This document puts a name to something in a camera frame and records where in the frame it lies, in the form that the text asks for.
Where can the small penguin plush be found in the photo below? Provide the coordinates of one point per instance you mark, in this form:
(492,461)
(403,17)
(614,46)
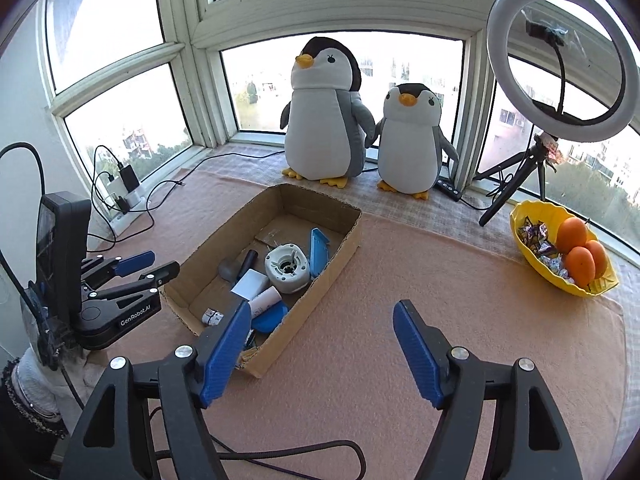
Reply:
(411,144)

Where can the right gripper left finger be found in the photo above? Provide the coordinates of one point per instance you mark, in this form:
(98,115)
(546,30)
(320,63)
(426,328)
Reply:
(113,437)

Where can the black cylinder tube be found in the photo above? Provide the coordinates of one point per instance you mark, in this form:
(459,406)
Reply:
(247,263)

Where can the large penguin plush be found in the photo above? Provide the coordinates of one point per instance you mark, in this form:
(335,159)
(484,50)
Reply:
(327,127)

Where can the yellow fruit bowl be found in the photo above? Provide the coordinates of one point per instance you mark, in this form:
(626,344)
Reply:
(553,216)

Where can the white ring light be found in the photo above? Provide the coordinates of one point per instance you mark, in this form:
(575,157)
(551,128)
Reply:
(597,59)

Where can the orange fruit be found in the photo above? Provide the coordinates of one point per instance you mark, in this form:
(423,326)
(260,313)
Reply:
(571,233)
(599,256)
(580,266)

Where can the white rectangular box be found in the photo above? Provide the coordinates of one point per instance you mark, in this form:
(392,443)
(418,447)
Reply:
(251,285)

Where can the pink white bottle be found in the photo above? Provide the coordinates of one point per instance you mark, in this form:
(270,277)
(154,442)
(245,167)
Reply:
(264,301)

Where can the black charger adapter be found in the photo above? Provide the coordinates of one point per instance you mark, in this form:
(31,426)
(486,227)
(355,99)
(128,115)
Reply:
(129,178)

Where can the pink carpet mat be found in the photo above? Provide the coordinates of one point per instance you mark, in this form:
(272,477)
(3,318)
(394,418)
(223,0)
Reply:
(399,352)

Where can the white sleeve forearm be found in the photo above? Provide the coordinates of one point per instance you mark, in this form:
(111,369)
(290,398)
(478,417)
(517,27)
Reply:
(54,398)

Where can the white round plastic device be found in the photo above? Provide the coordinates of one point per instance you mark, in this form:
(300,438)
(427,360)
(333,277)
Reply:
(287,268)

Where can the white power strip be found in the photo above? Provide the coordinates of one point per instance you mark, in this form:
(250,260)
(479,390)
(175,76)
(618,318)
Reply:
(128,205)

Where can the grey small cylinder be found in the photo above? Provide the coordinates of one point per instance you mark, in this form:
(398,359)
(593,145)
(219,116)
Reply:
(228,269)

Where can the black tripod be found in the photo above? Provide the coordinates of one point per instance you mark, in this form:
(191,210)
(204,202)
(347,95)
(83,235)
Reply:
(536,158)

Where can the open cardboard box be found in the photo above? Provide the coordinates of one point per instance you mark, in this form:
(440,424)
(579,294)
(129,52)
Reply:
(303,239)

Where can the light blue holder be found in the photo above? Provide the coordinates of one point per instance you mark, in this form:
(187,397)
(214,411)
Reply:
(319,254)

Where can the wrapped candies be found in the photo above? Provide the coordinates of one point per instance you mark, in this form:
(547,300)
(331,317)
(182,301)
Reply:
(534,235)

